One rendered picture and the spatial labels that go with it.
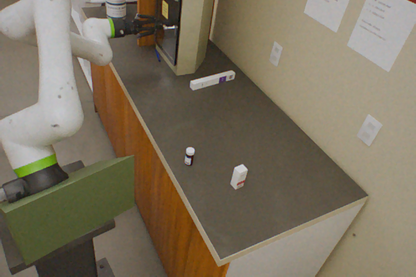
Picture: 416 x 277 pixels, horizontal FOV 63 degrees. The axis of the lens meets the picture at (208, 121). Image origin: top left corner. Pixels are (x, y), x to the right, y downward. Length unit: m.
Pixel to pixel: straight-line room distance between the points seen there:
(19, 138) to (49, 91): 0.17
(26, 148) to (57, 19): 0.41
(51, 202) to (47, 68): 0.39
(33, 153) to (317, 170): 1.08
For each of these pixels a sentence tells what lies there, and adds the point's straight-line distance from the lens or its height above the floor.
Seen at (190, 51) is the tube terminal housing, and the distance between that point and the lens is 1.87.
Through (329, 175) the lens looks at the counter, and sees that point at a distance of 1.55.
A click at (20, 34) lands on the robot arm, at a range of 1.36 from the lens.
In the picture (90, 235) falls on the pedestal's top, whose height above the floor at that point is 0.92.
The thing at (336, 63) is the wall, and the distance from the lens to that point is 1.56.
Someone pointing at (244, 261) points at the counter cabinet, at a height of 0.86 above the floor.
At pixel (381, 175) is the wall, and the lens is 1.53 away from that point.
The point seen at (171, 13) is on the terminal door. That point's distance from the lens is 1.83.
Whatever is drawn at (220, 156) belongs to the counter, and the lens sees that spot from 1.45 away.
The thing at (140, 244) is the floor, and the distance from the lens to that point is 2.27.
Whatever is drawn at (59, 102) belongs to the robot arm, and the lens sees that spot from 1.06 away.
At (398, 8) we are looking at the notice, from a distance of 1.38.
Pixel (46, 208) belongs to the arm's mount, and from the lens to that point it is 1.04.
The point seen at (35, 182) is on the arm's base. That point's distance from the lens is 1.16.
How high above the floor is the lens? 1.95
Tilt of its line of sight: 39 degrees down
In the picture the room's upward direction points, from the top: 10 degrees clockwise
